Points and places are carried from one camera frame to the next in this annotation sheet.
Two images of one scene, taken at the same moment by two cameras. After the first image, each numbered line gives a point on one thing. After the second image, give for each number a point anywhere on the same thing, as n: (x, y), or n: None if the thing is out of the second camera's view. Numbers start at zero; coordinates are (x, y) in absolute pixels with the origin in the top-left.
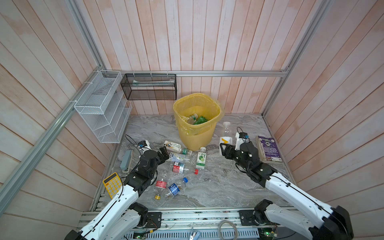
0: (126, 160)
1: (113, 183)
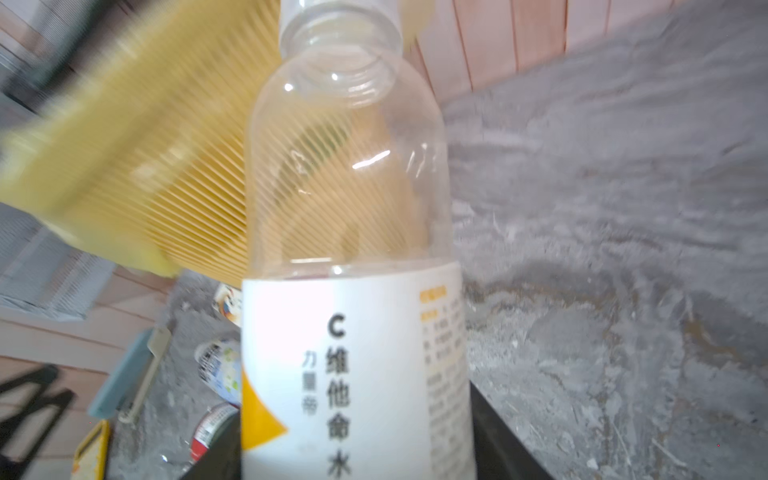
0: (125, 387)
1: (90, 461)
